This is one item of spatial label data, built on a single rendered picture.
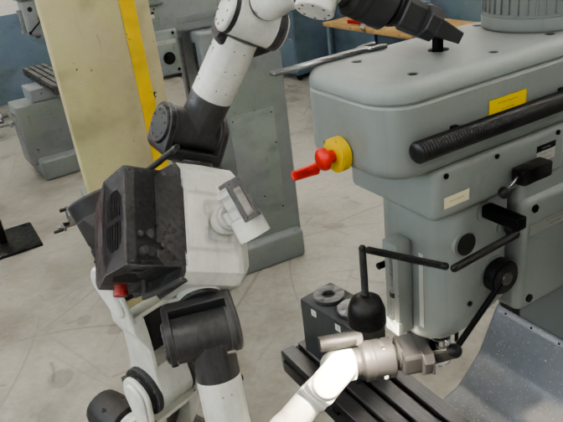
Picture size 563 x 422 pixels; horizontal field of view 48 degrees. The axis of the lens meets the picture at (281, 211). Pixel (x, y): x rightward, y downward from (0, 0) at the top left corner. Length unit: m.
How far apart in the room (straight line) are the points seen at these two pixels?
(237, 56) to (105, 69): 1.43
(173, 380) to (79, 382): 1.90
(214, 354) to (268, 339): 2.32
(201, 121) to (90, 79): 1.36
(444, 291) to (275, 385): 2.11
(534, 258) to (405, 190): 0.35
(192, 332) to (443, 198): 0.53
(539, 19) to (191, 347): 0.87
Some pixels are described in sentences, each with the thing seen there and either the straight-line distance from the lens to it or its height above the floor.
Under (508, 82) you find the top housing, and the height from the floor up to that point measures 1.84.
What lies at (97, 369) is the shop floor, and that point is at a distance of 3.67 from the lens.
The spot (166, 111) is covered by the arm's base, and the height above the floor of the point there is 1.79.
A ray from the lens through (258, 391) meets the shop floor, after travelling 3.26.
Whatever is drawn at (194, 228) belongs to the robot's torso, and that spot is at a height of 1.59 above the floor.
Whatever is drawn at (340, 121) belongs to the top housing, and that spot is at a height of 1.82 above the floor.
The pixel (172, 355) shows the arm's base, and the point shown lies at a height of 1.41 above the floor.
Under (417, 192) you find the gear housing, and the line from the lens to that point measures 1.11.
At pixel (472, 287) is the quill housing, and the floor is 1.44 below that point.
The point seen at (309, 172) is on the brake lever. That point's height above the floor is 1.70.
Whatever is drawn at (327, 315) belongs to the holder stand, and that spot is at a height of 1.13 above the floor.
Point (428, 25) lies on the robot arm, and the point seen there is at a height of 1.95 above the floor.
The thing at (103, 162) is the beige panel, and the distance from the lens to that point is 2.75.
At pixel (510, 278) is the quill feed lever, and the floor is 1.45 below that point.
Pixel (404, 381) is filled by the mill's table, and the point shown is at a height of 0.94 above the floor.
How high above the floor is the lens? 2.15
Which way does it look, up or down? 26 degrees down
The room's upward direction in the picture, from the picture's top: 7 degrees counter-clockwise
